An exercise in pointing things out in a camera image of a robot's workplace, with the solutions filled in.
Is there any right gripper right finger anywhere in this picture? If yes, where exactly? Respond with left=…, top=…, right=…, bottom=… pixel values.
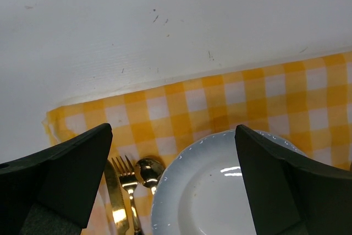
left=235, top=125, right=351, bottom=234

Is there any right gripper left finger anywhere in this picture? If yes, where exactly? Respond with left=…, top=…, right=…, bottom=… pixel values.
left=1, top=123, right=113, bottom=234

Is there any white blue-rimmed plate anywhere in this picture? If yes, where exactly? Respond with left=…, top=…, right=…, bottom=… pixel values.
left=150, top=129, right=309, bottom=235

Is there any yellow checkered cloth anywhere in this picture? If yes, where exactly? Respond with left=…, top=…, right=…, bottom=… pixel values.
left=44, top=53, right=351, bottom=234

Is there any gold knife black handle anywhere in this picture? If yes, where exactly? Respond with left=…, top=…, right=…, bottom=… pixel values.
left=104, top=160, right=129, bottom=234

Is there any gold fork black handle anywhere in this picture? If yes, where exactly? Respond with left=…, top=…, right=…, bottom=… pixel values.
left=112, top=156, right=143, bottom=235

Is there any gold spoon black handle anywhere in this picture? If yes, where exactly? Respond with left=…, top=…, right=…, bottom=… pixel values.
left=135, top=157, right=165, bottom=195

